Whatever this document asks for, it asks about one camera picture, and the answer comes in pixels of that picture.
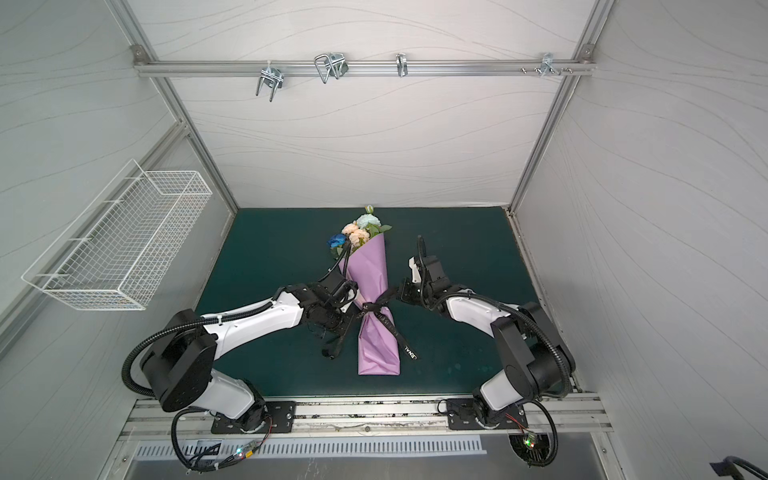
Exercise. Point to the metal bolt clamp right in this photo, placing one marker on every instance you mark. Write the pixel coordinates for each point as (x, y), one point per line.
(547, 67)

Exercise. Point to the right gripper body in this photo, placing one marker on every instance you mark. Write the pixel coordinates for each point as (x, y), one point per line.
(417, 289)

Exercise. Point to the blue fake flower stem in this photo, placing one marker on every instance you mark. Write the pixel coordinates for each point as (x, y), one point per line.
(336, 244)

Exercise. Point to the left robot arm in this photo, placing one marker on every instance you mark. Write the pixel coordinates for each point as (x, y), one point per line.
(175, 365)

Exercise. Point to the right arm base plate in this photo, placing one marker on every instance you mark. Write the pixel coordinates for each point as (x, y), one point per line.
(472, 413)

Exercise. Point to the metal U-bolt clamp middle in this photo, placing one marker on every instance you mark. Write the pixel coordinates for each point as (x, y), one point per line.
(331, 65)

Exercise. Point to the white wire basket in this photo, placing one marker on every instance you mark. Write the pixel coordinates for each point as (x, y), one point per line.
(115, 253)

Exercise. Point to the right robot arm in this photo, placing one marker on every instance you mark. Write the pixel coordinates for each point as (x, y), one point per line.
(535, 362)

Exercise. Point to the aluminium crossbar rail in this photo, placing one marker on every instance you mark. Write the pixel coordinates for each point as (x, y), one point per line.
(357, 68)

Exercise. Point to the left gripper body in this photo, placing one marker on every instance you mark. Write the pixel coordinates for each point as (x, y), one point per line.
(336, 318)

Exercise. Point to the green table mat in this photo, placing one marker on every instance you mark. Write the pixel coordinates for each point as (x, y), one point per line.
(269, 248)

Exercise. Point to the metal bracket clamp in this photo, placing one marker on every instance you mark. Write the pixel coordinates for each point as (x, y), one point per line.
(401, 65)

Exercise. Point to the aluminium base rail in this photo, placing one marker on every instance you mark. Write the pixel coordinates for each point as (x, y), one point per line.
(360, 416)

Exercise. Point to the pink purple wrapping paper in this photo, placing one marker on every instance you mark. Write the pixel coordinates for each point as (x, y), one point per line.
(377, 347)

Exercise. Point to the metal U-bolt clamp left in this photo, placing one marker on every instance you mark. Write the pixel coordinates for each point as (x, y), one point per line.
(271, 79)

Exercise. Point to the white vent grille strip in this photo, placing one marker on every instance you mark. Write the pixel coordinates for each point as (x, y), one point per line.
(327, 447)

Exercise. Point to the metal u-bolt clamp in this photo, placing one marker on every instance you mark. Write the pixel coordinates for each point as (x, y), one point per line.
(271, 79)
(331, 65)

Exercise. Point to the mint fake flower stem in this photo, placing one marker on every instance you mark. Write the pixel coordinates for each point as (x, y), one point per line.
(370, 223)

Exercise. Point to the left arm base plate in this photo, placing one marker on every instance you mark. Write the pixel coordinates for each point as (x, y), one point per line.
(261, 417)

